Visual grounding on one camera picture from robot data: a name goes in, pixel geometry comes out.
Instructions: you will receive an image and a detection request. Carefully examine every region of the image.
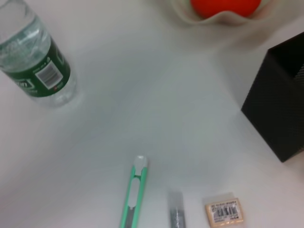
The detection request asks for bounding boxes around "grey marker pen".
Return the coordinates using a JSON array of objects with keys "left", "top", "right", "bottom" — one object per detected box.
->
[{"left": 167, "top": 190, "right": 187, "bottom": 228}]

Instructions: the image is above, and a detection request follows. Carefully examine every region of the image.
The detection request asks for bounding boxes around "pale green wavy glass bowl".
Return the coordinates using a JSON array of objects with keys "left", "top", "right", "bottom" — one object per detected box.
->
[{"left": 171, "top": 0, "right": 270, "bottom": 26}]

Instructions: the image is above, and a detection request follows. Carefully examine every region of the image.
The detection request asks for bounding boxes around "black mesh pen holder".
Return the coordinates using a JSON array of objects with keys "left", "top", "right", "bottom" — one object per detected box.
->
[{"left": 241, "top": 32, "right": 304, "bottom": 163}]

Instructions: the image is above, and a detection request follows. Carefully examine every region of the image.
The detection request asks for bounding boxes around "beige barcode eraser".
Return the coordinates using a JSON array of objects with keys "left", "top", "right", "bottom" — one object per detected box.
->
[{"left": 204, "top": 192, "right": 245, "bottom": 225}]

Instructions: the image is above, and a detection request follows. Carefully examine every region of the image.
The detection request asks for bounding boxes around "mint green utility knife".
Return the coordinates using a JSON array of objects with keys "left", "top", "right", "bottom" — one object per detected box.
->
[{"left": 118, "top": 155, "right": 150, "bottom": 228}]

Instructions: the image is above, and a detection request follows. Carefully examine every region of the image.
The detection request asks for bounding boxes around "clear green-label water bottle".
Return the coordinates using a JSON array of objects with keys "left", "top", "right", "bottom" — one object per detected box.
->
[{"left": 0, "top": 0, "right": 78, "bottom": 109}]

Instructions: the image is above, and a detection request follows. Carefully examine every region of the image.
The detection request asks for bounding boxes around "orange-red toy fruit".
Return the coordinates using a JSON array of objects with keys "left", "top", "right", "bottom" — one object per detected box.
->
[{"left": 190, "top": 0, "right": 262, "bottom": 19}]

